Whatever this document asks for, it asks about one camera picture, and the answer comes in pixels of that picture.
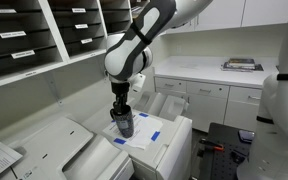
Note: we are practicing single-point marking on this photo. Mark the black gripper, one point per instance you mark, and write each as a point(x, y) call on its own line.
point(120, 88)

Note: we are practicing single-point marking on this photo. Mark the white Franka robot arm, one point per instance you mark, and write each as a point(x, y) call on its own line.
point(134, 50)

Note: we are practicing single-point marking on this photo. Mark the black patterned mug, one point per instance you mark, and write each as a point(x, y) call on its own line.
point(125, 123)

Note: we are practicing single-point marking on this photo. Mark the blue tape piece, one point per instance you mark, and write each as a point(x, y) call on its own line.
point(143, 115)
point(119, 141)
point(155, 136)
point(112, 120)

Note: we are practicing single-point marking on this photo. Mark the white paper sheet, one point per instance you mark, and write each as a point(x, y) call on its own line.
point(144, 130)

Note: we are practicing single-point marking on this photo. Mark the white copier finisher unit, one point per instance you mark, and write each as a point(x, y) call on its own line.
point(170, 146)

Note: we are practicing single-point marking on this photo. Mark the white slot label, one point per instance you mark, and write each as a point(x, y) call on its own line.
point(23, 54)
point(12, 34)
point(79, 10)
point(1, 11)
point(86, 41)
point(81, 26)

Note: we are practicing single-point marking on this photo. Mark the large white office copier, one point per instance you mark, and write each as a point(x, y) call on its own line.
point(67, 150)

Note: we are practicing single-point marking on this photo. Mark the white counter with drawers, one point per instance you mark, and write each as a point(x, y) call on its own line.
point(210, 86)

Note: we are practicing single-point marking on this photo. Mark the black cart table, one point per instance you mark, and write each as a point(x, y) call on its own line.
point(205, 166)

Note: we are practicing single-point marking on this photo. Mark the black perforated mounting board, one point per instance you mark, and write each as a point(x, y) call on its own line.
point(220, 160)

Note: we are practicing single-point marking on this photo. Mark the stack of books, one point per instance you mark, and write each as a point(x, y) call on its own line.
point(242, 64)

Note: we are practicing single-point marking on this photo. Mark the small black knob object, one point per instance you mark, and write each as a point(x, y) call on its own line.
point(238, 156)

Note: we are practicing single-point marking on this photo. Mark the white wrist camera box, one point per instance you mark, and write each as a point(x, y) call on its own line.
point(138, 82)

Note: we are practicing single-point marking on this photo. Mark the white shelf bracket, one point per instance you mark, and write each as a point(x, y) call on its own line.
point(54, 88)

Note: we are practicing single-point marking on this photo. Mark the white wall mail sorter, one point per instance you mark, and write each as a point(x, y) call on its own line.
point(27, 36)

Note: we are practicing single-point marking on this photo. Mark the white upper wall cabinets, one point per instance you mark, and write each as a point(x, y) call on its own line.
point(237, 13)

